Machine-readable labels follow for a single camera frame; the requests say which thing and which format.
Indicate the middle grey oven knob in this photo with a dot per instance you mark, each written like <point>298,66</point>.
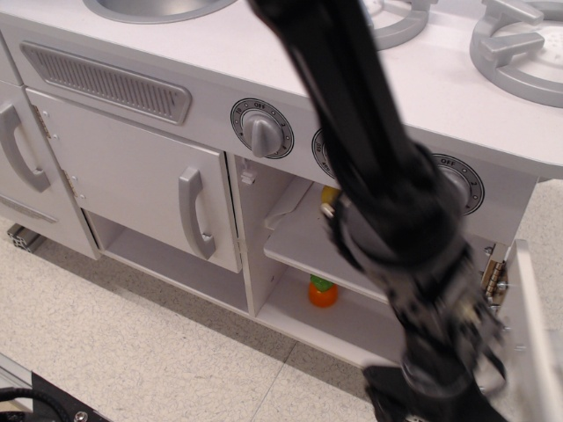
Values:
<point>320,155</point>

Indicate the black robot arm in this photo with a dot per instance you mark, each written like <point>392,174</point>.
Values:
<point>397,218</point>

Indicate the grey oven knob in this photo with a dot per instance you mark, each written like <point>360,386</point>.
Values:
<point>320,155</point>
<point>465,179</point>
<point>262,128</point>

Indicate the white toy oven door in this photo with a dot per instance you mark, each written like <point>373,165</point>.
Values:
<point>533,371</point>

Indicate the far left silver handle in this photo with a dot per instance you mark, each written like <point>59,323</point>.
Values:
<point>36,179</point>

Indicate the silver cabinet door handle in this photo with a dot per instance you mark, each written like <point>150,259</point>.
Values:
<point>189,188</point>

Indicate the left aluminium frame rail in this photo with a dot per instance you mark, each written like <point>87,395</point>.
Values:
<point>24,238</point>

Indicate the right silver stove burner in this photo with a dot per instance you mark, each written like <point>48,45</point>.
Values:
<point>517,46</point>

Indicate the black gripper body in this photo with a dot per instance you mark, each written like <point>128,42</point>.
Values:
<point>410,393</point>

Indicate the far left white door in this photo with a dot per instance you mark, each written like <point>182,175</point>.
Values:
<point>34,191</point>

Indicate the silver stove burner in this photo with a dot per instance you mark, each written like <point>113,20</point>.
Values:
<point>393,23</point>
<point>517,46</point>

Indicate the left grey oven knob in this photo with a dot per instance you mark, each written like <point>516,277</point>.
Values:
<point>262,128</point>

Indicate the silver toy sink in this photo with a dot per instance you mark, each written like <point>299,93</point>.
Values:
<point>148,12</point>

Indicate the centre silver stove burner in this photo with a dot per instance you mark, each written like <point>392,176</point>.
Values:
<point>393,23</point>

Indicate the white toy kitchen unit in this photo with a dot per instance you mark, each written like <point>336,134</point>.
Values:
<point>229,55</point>

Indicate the right grey oven knob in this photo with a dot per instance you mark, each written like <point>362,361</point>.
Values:
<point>465,179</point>

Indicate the yellow toy lemon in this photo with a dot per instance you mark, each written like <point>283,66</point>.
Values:
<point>329,195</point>

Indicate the white cabinet door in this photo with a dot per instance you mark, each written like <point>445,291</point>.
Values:
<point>129,175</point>

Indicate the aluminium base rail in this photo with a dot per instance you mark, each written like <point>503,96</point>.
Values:
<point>13,375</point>

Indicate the silver vent grille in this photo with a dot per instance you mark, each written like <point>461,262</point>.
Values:
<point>116,86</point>

